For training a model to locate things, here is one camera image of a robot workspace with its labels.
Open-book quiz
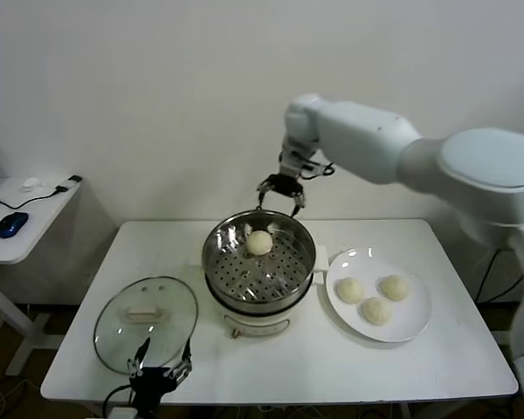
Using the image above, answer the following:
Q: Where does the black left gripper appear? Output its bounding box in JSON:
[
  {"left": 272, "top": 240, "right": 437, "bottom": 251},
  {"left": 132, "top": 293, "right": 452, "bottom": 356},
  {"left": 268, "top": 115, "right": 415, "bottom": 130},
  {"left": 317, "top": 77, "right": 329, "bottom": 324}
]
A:
[{"left": 128, "top": 336, "right": 192, "bottom": 419}]

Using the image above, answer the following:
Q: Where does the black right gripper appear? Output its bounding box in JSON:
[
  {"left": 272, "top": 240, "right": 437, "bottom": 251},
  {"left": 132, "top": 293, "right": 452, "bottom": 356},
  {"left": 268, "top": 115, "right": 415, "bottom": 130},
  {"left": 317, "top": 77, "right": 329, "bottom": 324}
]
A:
[{"left": 256, "top": 137, "right": 315, "bottom": 218}]

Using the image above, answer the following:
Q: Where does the white steamed baozi bun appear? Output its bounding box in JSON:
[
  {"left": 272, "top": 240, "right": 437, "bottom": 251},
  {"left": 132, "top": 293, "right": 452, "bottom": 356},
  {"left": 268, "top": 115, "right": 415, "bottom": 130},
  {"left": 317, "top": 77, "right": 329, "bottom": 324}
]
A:
[
  {"left": 335, "top": 278, "right": 365, "bottom": 305},
  {"left": 245, "top": 230, "right": 273, "bottom": 257},
  {"left": 379, "top": 274, "right": 410, "bottom": 302},
  {"left": 360, "top": 297, "right": 394, "bottom": 326}
]

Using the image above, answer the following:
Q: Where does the glass lid with white handle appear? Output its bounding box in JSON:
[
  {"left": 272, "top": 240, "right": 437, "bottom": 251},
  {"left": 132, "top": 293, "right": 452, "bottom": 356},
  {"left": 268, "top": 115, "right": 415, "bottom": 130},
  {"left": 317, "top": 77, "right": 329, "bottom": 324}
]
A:
[{"left": 93, "top": 276, "right": 199, "bottom": 376}]

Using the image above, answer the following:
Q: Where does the stainless steel steamer basket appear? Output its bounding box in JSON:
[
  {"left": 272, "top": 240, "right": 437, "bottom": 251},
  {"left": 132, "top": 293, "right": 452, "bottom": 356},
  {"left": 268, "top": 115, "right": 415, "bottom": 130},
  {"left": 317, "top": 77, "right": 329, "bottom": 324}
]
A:
[{"left": 201, "top": 210, "right": 318, "bottom": 306}]

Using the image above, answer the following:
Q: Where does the white round plate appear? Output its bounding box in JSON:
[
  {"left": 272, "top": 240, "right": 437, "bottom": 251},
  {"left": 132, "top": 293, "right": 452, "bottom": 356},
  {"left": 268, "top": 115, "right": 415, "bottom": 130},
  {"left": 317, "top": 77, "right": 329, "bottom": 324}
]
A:
[{"left": 325, "top": 247, "right": 433, "bottom": 343}]

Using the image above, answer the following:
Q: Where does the white side table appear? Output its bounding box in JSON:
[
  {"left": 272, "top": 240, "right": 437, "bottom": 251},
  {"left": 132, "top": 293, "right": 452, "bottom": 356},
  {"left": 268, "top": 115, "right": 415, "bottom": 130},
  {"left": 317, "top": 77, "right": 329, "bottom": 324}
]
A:
[{"left": 0, "top": 176, "right": 114, "bottom": 379}]

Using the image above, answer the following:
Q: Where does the blue computer mouse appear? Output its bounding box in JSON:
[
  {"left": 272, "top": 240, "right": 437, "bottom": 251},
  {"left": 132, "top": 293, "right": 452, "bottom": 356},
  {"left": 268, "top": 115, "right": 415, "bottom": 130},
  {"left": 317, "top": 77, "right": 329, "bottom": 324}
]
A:
[{"left": 0, "top": 211, "right": 30, "bottom": 239}]

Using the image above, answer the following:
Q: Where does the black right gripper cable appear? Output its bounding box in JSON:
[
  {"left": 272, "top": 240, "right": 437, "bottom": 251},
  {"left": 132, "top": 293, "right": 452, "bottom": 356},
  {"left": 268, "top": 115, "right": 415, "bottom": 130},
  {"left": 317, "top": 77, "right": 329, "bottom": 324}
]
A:
[{"left": 305, "top": 161, "right": 335, "bottom": 178}]

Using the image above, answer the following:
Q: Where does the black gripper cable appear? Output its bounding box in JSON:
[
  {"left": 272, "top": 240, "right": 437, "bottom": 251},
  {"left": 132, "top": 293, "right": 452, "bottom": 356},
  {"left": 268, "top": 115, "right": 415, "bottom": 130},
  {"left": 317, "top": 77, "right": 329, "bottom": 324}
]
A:
[
  {"left": 104, "top": 383, "right": 134, "bottom": 411},
  {"left": 305, "top": 161, "right": 335, "bottom": 178}
]

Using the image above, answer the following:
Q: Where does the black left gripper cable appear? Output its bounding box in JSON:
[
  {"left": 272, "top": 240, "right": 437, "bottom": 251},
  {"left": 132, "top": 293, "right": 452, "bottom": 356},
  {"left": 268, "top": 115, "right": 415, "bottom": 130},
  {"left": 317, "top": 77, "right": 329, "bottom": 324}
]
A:
[{"left": 104, "top": 383, "right": 134, "bottom": 411}]

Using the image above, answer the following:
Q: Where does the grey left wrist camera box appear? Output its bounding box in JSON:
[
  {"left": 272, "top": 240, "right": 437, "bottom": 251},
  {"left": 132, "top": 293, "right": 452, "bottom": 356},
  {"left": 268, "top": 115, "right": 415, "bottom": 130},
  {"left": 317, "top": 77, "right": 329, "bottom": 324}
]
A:
[{"left": 107, "top": 405, "right": 139, "bottom": 419}]

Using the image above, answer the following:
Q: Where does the black cable with adapter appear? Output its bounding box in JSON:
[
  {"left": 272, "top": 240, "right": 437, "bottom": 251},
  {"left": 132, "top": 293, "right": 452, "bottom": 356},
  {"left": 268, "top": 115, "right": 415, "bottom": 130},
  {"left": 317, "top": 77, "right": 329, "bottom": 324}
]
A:
[{"left": 0, "top": 175, "right": 82, "bottom": 210}]

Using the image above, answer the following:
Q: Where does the black power cable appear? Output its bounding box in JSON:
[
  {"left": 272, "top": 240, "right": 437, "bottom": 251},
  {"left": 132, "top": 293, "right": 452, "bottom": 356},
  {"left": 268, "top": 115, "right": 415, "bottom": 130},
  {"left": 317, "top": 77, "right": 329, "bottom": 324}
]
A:
[{"left": 479, "top": 248, "right": 514, "bottom": 302}]

